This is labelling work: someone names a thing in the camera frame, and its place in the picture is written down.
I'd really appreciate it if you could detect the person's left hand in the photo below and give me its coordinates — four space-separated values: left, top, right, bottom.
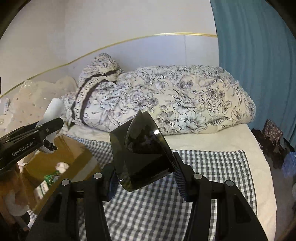
1 163 29 226

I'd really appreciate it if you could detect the floral quilt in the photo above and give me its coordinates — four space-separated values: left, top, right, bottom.
62 53 256 135

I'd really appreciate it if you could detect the white bed sheet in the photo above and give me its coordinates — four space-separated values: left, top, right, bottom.
62 122 278 232

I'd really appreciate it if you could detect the green white medicine box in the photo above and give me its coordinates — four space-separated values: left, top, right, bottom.
34 180 49 201

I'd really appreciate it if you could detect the blue plastic bag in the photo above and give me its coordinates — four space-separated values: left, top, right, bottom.
281 152 296 178

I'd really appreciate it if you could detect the white lint remover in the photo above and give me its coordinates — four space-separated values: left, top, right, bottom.
36 98 64 154

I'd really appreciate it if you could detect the teal curtain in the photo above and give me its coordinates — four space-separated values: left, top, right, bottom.
211 1 295 145

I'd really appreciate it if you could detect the cream tufted headboard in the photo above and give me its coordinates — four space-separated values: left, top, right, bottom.
1 76 77 136

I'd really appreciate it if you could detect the black square device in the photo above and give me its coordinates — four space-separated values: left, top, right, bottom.
109 110 175 192

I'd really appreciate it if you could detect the green snack bag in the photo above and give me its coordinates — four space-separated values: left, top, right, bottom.
44 170 61 187

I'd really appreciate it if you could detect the patterned dark box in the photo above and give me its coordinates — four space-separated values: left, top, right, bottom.
262 119 283 147

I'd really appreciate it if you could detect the brown cardboard box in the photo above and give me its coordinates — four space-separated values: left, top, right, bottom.
22 135 101 214

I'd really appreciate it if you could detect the white power strip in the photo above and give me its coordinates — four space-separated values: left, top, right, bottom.
3 98 10 115

